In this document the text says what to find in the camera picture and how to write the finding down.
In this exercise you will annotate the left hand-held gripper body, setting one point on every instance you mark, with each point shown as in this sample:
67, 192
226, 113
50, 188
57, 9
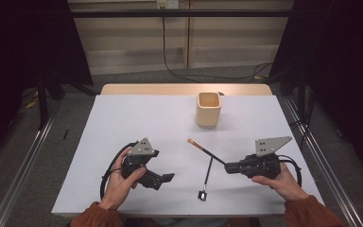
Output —
140, 147

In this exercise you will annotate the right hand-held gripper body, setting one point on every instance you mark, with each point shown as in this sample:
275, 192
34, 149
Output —
271, 145

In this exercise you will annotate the black brush with flat head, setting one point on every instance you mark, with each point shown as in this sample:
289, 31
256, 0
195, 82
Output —
207, 176

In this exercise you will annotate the beige square cup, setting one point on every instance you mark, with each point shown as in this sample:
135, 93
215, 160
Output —
208, 116

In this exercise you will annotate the person's right hand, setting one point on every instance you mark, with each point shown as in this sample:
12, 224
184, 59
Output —
283, 186

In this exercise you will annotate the person's left hand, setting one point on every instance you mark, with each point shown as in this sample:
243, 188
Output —
116, 186

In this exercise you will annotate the white table cover sheet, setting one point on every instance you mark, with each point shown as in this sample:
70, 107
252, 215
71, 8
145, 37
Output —
170, 126

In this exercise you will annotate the black metal stand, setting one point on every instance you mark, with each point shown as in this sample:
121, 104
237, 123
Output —
42, 104
301, 101

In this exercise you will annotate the small black stick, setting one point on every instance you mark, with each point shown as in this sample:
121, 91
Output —
65, 134

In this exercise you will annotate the black curtain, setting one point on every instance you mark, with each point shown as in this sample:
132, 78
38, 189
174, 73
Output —
353, 63
12, 47

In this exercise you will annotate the small yellow object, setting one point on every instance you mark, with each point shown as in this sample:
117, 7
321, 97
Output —
32, 103

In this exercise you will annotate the aluminium floor rail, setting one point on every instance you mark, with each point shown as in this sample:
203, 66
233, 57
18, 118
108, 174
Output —
346, 205
22, 173

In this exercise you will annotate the white wall socket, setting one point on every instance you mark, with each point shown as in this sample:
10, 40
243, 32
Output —
167, 3

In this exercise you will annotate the black horizontal frame bar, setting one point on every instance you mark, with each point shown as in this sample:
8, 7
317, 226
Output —
201, 13

